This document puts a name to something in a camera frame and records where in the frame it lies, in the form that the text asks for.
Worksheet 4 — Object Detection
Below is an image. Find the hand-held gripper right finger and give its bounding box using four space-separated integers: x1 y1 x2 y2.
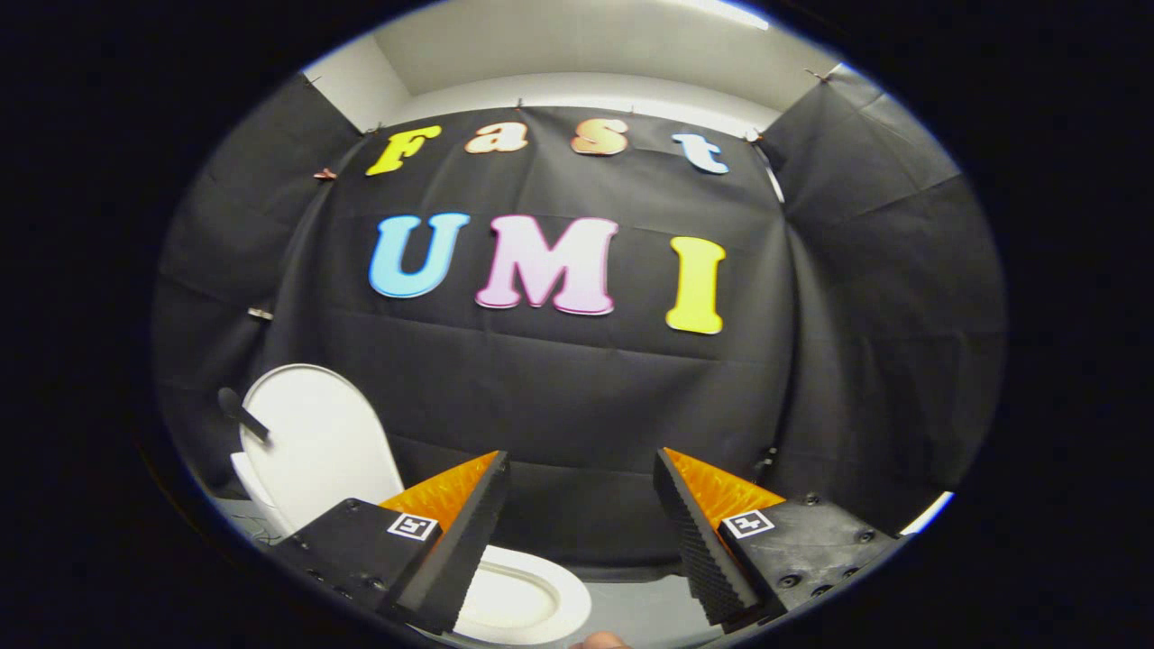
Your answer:
654 447 906 628

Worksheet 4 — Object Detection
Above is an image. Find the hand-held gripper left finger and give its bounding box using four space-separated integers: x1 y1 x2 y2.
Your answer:
270 451 511 635

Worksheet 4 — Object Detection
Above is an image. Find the white toilet lid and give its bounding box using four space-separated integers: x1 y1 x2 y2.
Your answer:
218 363 407 535

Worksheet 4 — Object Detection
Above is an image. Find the white ceramic toilet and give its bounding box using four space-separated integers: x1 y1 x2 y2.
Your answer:
230 451 593 646

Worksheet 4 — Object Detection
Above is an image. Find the white toilet seat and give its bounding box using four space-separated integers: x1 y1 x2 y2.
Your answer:
453 544 593 646

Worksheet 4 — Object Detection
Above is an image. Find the black backdrop cloth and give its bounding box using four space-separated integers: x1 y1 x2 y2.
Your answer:
153 63 1006 578

